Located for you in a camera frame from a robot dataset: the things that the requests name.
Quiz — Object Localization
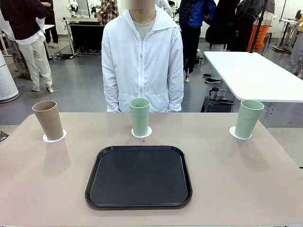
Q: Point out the black slanted tripod pole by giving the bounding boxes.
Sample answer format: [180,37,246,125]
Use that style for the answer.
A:
[247,0,269,53]

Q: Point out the steel mug with black handle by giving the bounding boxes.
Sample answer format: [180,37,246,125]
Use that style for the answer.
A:
[209,87,220,100]

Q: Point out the bystander in orange trousers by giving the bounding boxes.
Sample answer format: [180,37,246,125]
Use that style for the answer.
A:
[247,9,276,51]

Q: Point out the desk with black panel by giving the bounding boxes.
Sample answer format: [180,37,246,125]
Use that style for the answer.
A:
[62,17,105,55]

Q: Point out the white side table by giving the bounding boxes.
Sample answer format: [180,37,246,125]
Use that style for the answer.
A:
[203,50,303,128]

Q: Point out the bystander in white coat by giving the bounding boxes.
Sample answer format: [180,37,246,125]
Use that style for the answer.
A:
[156,0,173,14]

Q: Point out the black flat tool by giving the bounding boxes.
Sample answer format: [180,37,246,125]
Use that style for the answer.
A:
[218,96,235,105]

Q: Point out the person's right forearm white sleeve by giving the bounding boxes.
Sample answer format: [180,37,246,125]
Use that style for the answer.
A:
[101,68,121,114]

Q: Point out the bystander in blue jacket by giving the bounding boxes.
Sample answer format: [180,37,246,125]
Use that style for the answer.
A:
[179,0,217,82]

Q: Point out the bystander black clothes white sneakers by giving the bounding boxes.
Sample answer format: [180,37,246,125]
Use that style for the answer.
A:
[44,0,59,49]

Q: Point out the white cylindrical air purifier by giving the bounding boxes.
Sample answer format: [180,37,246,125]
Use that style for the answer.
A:
[0,51,19,104]

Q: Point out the bystander in dark grey jacket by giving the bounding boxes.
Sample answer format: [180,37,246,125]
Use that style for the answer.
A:
[235,0,265,52]

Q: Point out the white humanoid background robot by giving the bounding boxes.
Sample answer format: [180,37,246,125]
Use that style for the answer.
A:
[66,0,79,17]

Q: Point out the light green tall cup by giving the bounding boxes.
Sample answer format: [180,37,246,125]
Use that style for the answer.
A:
[235,99,265,139]
[128,97,151,137]

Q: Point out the person's left forearm white sleeve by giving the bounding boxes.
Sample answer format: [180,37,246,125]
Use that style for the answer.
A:
[166,68,185,114]

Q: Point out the person in white zip jacket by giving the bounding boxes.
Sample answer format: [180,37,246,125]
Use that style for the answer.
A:
[101,3,185,114]

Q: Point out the black step stool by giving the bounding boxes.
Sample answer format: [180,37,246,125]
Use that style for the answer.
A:
[200,96,235,113]

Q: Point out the bystander black top cream trousers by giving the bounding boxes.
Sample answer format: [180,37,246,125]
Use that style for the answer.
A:
[0,0,53,92]

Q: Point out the bystander in plaid shirt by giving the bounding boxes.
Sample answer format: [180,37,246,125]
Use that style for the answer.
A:
[98,0,120,26]

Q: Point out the bystander in grey trousers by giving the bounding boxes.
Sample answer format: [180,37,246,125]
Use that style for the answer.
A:
[287,21,303,78]

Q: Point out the dark humanoid background robot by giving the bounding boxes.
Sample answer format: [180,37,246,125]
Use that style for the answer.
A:
[90,0,102,15]

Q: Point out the black cable pile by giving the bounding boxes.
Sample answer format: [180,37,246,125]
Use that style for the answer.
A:
[54,53,78,61]

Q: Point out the brown tall cup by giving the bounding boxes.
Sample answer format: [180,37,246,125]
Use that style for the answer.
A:
[32,100,64,140]

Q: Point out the white standing desk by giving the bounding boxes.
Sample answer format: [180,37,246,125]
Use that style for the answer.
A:
[279,17,300,49]

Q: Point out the white scalloped paper coaster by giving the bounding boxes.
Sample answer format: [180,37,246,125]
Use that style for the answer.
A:
[229,125,253,140]
[42,128,68,143]
[131,126,152,138]

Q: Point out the black plastic serving tray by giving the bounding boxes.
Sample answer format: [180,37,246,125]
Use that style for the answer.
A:
[84,145,194,210]

